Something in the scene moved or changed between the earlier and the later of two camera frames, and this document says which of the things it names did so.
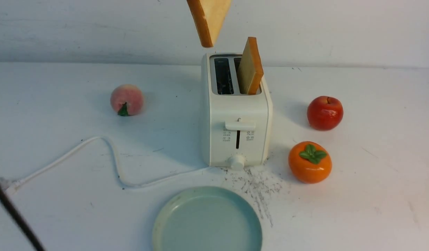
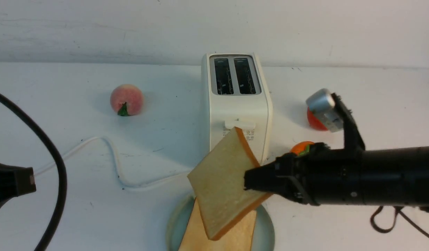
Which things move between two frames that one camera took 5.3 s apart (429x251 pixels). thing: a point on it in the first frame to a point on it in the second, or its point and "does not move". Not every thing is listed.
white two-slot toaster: x=236 y=106 does not move
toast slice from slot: x=208 y=16 to x=240 y=238
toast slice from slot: x=250 y=69 to x=217 y=182
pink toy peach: x=127 y=99 does not move
